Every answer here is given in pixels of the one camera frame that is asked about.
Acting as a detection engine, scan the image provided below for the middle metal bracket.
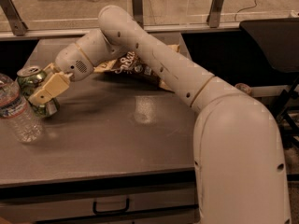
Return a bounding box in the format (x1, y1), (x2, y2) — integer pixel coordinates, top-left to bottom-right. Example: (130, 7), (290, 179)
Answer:
(132, 0), (144, 27)

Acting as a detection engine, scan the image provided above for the brown chip bag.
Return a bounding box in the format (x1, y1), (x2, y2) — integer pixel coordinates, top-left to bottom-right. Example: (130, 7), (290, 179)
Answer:
(94, 51), (171, 91)

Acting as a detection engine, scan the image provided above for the black floor cable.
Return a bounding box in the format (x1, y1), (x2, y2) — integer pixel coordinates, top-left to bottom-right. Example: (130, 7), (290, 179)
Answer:
(234, 0), (263, 22)

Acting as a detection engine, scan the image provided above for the grey drawer with black handle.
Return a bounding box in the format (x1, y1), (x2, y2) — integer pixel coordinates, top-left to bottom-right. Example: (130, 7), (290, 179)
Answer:
(0, 188), (199, 224)

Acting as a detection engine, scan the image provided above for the left metal bracket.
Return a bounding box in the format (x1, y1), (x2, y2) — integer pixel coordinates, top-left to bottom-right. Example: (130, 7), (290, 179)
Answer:
(0, 0), (28, 36)

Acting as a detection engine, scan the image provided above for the glass barrier panel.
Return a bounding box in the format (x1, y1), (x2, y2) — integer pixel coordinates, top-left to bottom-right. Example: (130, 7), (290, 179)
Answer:
(12, 0), (299, 31)

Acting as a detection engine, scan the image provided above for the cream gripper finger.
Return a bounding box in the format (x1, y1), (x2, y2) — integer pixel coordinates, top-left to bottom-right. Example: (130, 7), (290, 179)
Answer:
(44, 63), (60, 75)
(28, 72), (71, 105)

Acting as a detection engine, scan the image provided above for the green soda can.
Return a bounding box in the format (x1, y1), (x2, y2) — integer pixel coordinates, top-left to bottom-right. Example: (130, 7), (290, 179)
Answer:
(17, 65), (60, 118)

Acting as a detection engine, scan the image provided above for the right metal bracket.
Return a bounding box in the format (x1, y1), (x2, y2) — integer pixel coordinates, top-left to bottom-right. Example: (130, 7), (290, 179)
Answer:
(206, 0), (224, 28)

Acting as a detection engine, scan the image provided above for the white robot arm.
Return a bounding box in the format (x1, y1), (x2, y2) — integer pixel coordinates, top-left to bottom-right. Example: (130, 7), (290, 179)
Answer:
(29, 6), (292, 224)

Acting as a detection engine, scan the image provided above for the clear plastic water bottle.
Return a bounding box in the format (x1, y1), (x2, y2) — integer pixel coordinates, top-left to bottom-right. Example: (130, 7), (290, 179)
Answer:
(0, 74), (43, 143)

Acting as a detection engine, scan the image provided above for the metal bracket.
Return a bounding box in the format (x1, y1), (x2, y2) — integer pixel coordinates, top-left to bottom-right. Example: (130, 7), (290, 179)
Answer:
(206, 0), (224, 28)
(0, 0), (28, 36)
(132, 0), (144, 27)

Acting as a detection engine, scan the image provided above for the black office chair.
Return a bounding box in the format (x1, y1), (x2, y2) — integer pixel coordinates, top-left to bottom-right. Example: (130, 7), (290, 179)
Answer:
(239, 18), (299, 148)

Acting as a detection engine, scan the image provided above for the roll of tan tape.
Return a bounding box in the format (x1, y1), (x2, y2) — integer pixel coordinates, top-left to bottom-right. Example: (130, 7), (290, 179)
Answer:
(235, 83), (252, 95)

